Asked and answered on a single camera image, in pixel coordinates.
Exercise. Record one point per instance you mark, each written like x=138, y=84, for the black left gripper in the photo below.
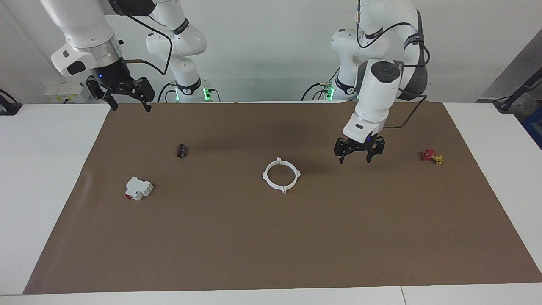
x=360, y=144

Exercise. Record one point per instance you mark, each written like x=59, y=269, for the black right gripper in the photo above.
x=114, y=80

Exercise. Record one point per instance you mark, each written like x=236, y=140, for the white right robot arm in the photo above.
x=84, y=29

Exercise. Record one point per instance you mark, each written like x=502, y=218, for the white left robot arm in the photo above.
x=377, y=93

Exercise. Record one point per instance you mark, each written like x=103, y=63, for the black cylindrical capacitor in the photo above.
x=182, y=151

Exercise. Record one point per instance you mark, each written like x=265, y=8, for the red and yellow valve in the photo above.
x=428, y=155

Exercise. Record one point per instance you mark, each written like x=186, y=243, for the white circuit breaker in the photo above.
x=137, y=188

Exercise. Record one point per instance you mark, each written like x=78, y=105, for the black table clamp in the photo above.
x=8, y=108

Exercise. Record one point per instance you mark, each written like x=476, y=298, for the brown table mat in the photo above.
x=271, y=245

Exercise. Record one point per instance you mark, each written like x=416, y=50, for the black stand pole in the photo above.
x=506, y=103

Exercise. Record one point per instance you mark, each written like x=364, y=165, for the blue box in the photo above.
x=534, y=127

